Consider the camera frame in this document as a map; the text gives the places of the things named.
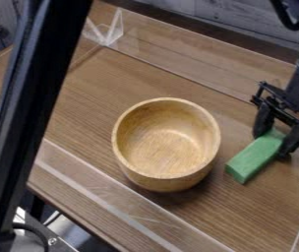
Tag grey metal bracket with screw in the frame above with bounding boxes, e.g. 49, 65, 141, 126
24, 216, 78, 252

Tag brown wooden bowl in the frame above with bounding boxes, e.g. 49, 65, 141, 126
112, 97, 222, 193

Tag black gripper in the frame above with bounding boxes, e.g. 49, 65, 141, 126
251, 82, 299, 158

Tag black cable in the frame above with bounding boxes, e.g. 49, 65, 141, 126
12, 221, 50, 252

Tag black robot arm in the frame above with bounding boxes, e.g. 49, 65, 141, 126
0, 0, 299, 252

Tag clear acrylic barrier wall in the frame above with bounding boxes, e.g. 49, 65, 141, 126
29, 3, 299, 252

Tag green rectangular block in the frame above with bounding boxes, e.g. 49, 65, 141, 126
224, 129, 284, 184

